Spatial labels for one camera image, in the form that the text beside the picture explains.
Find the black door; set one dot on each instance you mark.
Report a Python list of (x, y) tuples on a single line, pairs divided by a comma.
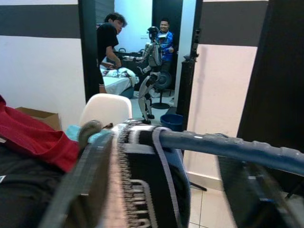
[(280, 71)]

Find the person in blue shirt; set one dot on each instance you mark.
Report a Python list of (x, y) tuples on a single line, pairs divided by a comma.
[(167, 40)]

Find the grey floor fan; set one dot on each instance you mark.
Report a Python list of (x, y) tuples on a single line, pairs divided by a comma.
[(164, 79)]

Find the white chair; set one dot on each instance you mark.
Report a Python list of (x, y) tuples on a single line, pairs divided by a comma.
[(107, 109)]

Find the teal cloth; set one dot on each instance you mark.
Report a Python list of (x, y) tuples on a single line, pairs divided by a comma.
[(72, 133)]

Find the thick grey hanger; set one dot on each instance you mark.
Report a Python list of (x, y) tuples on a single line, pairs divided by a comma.
[(225, 147)]

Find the black tripod stand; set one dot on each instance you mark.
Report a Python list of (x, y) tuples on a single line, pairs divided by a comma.
[(187, 83)]

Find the red garment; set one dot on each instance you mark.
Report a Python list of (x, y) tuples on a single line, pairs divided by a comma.
[(35, 137)]

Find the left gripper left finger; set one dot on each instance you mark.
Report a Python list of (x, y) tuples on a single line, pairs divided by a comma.
[(78, 190)]

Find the silver humanoid robot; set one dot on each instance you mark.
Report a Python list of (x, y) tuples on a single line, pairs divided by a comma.
[(152, 54)]

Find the black garment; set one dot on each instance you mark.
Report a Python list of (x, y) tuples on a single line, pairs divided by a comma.
[(28, 190)]

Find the person in black shirt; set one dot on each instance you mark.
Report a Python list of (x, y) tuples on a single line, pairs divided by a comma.
[(107, 38)]

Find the blue bucket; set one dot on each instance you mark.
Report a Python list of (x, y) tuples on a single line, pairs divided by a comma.
[(172, 122)]

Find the open cardboard box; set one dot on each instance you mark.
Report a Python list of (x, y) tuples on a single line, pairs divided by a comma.
[(47, 118)]

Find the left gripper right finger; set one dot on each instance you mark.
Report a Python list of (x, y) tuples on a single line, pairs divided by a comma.
[(251, 202)]

